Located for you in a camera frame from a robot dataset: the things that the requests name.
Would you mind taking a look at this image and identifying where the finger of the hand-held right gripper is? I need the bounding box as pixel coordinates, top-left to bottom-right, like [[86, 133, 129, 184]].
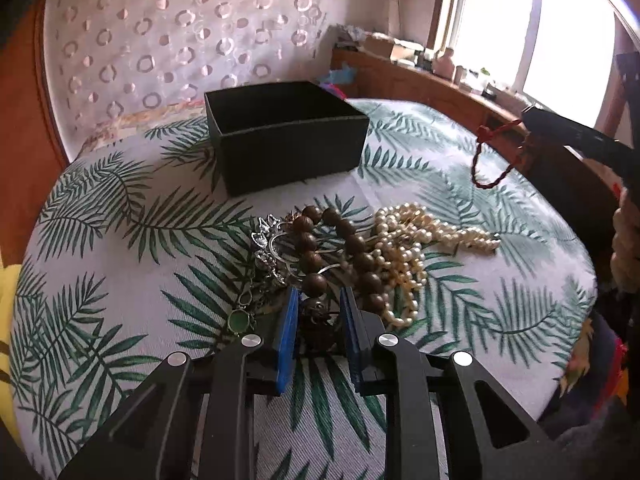
[[522, 105, 640, 181]]

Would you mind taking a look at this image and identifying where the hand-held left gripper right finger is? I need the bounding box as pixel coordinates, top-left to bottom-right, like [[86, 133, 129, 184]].
[[339, 287, 592, 480]]

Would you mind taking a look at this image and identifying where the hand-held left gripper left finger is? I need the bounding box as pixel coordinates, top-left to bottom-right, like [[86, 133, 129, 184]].
[[57, 288, 301, 480]]

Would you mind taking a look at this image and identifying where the brown wooden bead bracelet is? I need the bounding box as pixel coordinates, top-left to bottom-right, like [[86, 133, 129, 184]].
[[290, 204, 397, 353]]

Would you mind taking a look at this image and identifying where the red cord bracelet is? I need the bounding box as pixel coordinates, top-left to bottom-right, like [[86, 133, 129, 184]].
[[471, 119, 532, 191]]

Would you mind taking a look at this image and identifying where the black open jewelry box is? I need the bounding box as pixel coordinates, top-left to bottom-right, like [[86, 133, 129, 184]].
[[203, 80, 371, 197]]

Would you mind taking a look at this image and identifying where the person's right hand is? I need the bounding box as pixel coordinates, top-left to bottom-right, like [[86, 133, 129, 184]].
[[612, 186, 640, 292]]

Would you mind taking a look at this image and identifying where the window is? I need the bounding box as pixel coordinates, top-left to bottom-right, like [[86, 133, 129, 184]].
[[439, 0, 622, 132]]

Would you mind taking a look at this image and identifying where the pale pink bottle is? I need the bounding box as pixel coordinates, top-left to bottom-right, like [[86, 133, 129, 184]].
[[432, 47, 457, 79]]

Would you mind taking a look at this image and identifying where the leaf print cloth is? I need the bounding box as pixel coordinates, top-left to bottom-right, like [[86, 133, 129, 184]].
[[9, 97, 599, 480]]

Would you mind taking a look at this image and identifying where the cardboard box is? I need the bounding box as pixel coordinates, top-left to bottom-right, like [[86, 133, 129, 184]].
[[364, 34, 427, 67]]

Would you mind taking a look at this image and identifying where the blue plastic bag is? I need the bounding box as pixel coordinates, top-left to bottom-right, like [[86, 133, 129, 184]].
[[319, 62, 359, 92]]

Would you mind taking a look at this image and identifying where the circle pattern padded headboard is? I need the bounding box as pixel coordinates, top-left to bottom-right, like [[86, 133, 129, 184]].
[[42, 0, 347, 151]]

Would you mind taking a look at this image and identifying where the green pendant necklace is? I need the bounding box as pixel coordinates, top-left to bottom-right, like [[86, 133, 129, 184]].
[[226, 280, 272, 337]]

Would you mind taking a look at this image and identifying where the silver chain jewelry green pendant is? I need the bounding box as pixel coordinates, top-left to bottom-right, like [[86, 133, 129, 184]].
[[252, 213, 312, 289]]

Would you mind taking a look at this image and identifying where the cream pearl necklace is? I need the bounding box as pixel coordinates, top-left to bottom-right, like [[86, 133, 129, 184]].
[[372, 202, 502, 331]]

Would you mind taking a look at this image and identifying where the wooden headboard frame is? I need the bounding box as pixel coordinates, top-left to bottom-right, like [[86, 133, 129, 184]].
[[0, 0, 77, 267]]

